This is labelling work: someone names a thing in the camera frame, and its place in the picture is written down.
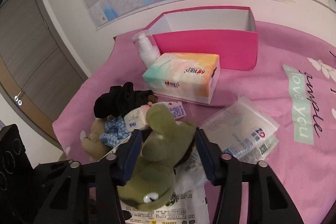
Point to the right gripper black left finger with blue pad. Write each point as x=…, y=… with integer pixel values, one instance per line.
x=85, y=193

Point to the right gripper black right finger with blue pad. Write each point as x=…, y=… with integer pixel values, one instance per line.
x=268, y=200

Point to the green frog plush toy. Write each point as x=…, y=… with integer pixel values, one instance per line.
x=153, y=180

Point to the cotton swab bag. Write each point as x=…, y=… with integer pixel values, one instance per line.
x=239, y=128

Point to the grey brown door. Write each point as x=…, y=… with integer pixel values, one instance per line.
x=39, y=75

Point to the floral pocket tissue pack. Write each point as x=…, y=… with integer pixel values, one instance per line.
x=154, y=114

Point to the pink printed bedsheet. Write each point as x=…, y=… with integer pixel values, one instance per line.
x=293, y=82

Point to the pastel tissue box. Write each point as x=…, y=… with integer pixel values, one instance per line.
x=187, y=76

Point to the white pump spray bottle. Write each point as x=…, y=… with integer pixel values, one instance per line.
x=147, y=47

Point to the pink open cardboard box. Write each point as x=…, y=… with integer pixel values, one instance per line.
x=228, y=31

